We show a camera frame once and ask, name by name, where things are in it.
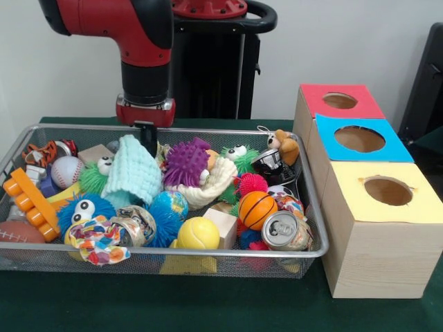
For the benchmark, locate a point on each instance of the blue fuzzy toy with eyes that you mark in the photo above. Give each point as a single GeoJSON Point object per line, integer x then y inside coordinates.
{"type": "Point", "coordinates": [84, 211]}

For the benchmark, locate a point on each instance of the purple spiky ball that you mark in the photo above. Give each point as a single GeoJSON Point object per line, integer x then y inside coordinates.
{"type": "Point", "coordinates": [185, 162]}

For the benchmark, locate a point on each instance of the black office chair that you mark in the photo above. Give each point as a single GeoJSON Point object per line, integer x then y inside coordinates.
{"type": "Point", "coordinates": [426, 90]}

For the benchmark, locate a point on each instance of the small brown football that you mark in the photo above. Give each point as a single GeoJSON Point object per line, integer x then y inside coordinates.
{"type": "Point", "coordinates": [14, 232]}

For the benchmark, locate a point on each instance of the mint green knitted cloth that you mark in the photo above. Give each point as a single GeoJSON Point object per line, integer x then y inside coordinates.
{"type": "Point", "coordinates": [135, 174]}

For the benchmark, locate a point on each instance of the small orange basketball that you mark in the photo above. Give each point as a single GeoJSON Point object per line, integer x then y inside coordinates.
{"type": "Point", "coordinates": [257, 209]}

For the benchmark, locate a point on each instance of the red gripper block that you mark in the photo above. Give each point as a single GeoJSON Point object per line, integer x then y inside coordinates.
{"type": "Point", "coordinates": [145, 115]}

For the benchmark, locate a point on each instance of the orange plastic building block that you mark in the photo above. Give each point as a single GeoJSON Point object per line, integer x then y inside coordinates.
{"type": "Point", "coordinates": [28, 200]}

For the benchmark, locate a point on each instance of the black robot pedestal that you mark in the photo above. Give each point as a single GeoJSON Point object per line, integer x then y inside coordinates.
{"type": "Point", "coordinates": [214, 76]}

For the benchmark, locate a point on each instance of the wooden box with three holes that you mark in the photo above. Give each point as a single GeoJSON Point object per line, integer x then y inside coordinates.
{"type": "Point", "coordinates": [381, 256]}

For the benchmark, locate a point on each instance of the dark green table cloth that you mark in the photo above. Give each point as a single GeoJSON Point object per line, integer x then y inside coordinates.
{"type": "Point", "coordinates": [173, 304]}

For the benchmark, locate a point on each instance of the white baseball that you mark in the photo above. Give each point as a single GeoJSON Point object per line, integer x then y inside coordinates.
{"type": "Point", "coordinates": [67, 171]}

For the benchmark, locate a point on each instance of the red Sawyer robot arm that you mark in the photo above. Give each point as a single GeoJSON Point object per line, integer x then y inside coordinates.
{"type": "Point", "coordinates": [145, 48]}

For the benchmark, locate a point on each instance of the clear mesh bin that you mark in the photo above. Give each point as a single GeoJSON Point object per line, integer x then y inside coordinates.
{"type": "Point", "coordinates": [173, 265]}

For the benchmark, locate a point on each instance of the silver drink can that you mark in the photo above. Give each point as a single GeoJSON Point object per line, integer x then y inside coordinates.
{"type": "Point", "coordinates": [285, 230]}

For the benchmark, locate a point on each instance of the yellow tennis ball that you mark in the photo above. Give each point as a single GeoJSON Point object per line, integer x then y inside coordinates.
{"type": "Point", "coordinates": [199, 233]}

